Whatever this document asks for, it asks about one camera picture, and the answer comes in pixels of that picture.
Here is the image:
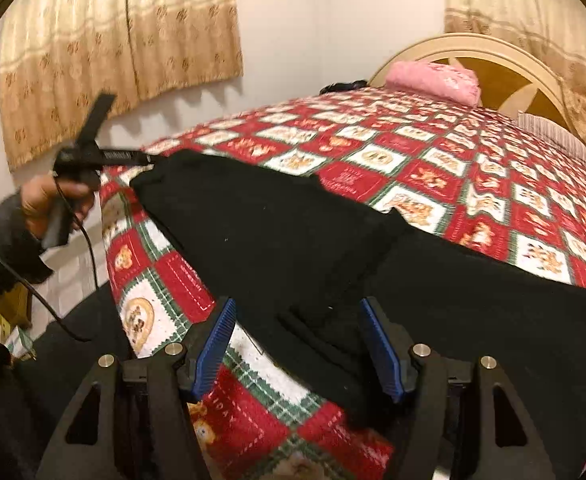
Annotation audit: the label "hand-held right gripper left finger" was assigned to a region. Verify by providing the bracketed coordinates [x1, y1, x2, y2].
[35, 297, 239, 480]

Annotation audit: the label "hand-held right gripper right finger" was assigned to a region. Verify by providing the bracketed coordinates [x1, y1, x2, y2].
[360, 296, 556, 480]

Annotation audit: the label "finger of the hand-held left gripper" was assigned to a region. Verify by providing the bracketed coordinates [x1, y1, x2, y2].
[79, 91, 116, 147]
[100, 148, 166, 166]

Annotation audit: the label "black pants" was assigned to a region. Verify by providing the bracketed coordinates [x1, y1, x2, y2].
[130, 150, 586, 480]

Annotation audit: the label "person's left forearm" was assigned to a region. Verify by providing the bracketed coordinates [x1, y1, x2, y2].
[0, 192, 54, 308]

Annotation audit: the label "person's left hand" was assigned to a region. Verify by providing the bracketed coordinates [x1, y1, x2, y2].
[23, 177, 96, 238]

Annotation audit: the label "wide beige floral curtain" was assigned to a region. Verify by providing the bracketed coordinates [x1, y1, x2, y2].
[0, 0, 244, 171]

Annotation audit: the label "red teddy bear bed sheet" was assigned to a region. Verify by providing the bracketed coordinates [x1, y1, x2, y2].
[98, 85, 586, 480]

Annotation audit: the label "dark clothes pile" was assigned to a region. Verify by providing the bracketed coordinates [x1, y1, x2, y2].
[319, 80, 369, 95]

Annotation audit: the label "striped pillow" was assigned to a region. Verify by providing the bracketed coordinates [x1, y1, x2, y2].
[516, 111, 586, 163]

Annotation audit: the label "pink pillow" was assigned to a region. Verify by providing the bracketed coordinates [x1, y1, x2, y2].
[385, 60, 481, 107]

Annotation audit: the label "cream wooden headboard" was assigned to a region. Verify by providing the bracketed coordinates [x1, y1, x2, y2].
[368, 32, 586, 161]

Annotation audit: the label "narrow beige floral curtain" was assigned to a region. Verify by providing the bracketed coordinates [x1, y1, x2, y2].
[443, 0, 586, 161]

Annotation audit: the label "black cable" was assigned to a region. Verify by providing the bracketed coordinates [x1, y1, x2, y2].
[0, 180, 98, 343]

